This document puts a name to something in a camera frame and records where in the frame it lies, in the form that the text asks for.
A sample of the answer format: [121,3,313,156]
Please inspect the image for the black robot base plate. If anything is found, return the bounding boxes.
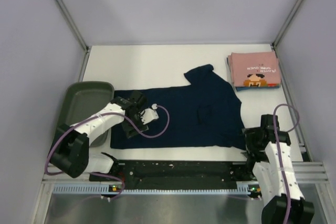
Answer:
[109,160,256,190]

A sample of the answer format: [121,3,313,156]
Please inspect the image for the aluminium frame post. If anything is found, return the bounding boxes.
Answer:
[271,0,306,50]
[39,0,91,54]

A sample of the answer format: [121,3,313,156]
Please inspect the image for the aluminium front frame rail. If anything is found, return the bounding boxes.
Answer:
[42,162,329,184]

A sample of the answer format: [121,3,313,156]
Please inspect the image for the navy blue t-shirt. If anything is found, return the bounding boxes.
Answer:
[110,65,245,150]

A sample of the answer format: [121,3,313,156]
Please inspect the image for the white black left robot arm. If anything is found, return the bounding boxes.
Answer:
[45,91,148,180]

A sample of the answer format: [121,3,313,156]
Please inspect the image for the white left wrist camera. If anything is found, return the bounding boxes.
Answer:
[140,103,159,125]

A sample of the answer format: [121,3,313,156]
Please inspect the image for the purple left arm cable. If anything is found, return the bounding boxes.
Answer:
[44,104,170,200]

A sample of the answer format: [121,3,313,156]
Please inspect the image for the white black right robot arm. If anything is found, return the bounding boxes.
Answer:
[243,114,315,223]

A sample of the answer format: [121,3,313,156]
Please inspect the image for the dark green plastic bin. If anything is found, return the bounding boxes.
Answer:
[59,81,115,147]

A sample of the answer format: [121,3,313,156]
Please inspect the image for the right aluminium frame post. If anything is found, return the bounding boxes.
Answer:
[271,0,306,50]

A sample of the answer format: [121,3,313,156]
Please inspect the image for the light blue slotted cable duct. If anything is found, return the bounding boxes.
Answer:
[52,184,261,196]

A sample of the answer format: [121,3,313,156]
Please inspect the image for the left aluminium frame post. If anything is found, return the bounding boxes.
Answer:
[39,0,91,54]

